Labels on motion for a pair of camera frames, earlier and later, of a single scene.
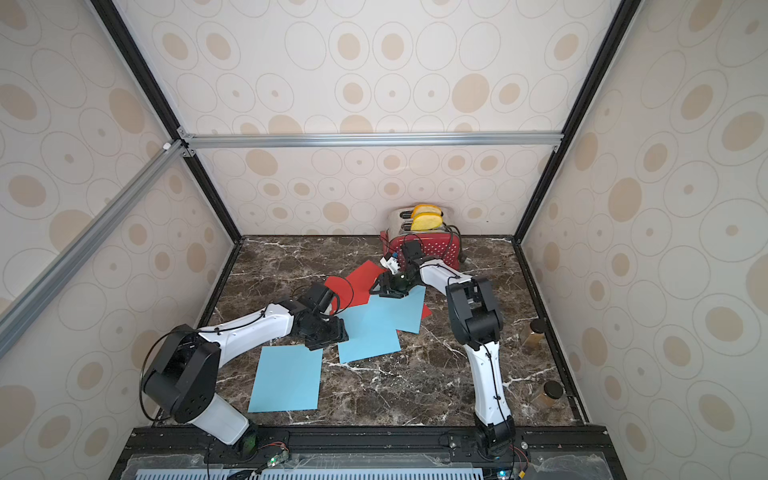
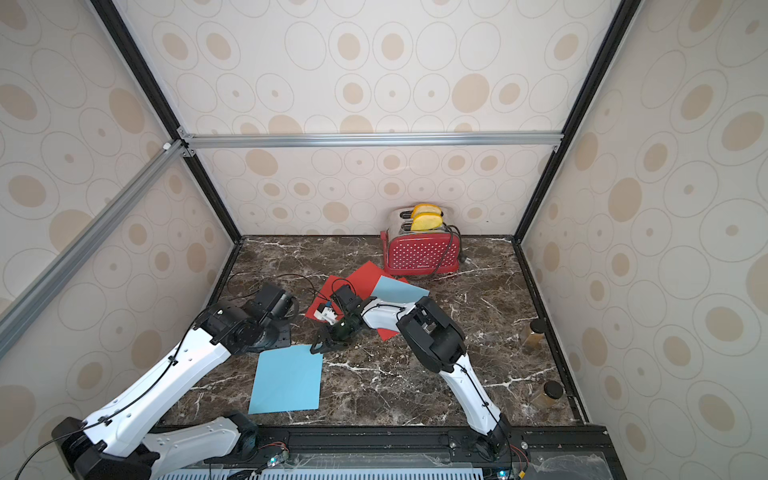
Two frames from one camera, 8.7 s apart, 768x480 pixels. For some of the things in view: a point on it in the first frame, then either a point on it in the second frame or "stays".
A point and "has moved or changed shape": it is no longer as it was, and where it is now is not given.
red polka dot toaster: [442, 245] stays
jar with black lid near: [552, 391] stays
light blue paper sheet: [287, 379] stays
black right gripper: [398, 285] → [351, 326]
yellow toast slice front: [425, 221] stays
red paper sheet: [362, 281] has moved or changed shape
